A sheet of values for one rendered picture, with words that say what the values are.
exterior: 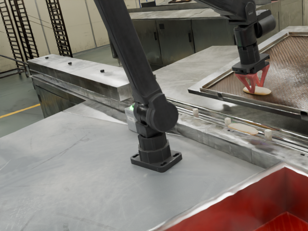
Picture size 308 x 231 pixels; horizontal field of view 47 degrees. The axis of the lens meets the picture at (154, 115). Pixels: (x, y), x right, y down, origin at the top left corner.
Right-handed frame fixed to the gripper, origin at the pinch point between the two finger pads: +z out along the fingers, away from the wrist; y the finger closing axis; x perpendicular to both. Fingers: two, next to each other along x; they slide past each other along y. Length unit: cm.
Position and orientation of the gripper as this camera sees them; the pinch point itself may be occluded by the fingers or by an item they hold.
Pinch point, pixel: (255, 87)
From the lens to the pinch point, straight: 112.8
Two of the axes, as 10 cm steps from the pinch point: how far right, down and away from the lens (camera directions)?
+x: 5.7, 2.0, -8.0
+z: 3.0, 8.5, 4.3
